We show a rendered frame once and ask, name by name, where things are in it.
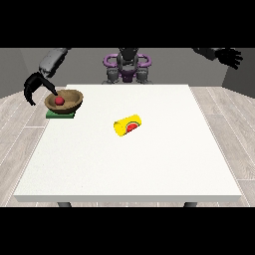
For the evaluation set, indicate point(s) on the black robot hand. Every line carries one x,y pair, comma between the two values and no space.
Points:
34,83
229,56

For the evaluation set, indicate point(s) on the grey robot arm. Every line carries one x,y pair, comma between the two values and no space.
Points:
206,52
51,62

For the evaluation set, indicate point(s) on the small red ball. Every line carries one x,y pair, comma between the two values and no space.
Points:
59,100

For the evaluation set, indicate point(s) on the brown wooden bowl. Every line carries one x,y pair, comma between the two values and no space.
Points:
64,101

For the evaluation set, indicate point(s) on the green square pad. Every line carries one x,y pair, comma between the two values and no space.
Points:
56,115

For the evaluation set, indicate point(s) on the grey robot trunk purple rings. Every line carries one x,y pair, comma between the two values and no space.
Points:
127,68

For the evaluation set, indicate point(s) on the dark table leg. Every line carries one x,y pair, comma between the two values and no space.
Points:
64,204
190,204

